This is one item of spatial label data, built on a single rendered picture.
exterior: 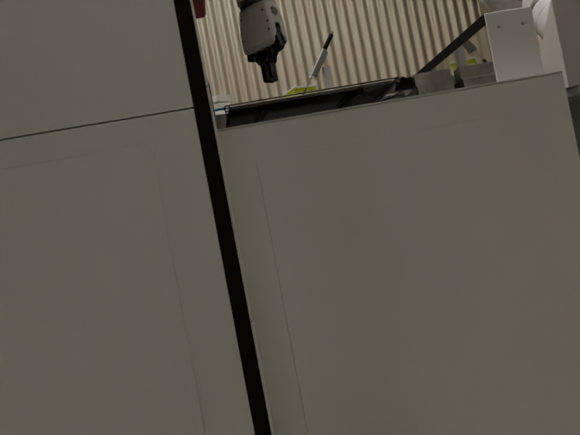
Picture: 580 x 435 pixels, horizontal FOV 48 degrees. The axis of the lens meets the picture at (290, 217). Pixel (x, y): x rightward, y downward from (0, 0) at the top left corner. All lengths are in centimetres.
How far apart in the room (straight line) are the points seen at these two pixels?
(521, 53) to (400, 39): 231
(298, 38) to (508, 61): 232
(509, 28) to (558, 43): 24
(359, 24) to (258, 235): 259
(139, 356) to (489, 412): 61
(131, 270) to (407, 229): 48
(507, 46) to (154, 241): 76
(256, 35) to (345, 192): 51
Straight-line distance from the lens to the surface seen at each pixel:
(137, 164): 91
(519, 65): 132
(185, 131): 91
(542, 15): 176
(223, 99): 195
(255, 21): 151
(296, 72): 349
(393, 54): 358
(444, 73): 147
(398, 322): 114
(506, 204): 120
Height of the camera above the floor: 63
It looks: 1 degrees up
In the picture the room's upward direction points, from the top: 11 degrees counter-clockwise
